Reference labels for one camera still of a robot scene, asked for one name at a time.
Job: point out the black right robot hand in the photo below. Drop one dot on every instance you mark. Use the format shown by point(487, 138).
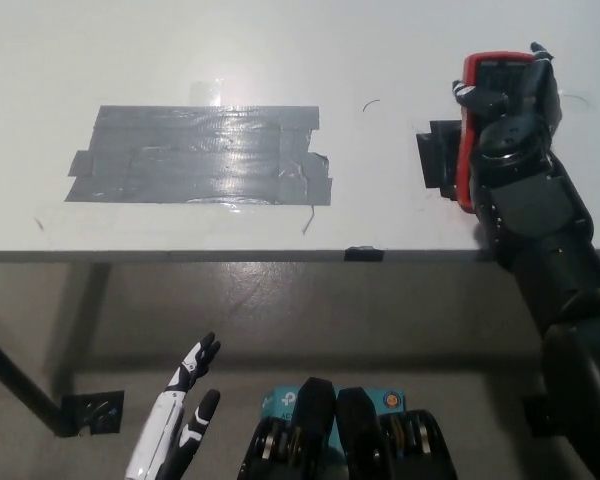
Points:
point(542, 95)

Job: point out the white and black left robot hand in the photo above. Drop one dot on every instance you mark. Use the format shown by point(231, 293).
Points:
point(165, 425)

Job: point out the red digital multimeter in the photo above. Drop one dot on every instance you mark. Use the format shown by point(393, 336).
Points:
point(466, 150)

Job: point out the black tape patch on table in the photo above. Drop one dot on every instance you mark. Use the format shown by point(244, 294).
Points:
point(437, 155)

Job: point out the black metal table leg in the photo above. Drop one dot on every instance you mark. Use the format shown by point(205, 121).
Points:
point(20, 380)

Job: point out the small black tape strip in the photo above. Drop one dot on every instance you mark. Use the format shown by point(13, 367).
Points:
point(363, 254)

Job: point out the grey duct tape patch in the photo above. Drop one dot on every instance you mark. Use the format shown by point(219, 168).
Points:
point(195, 157)

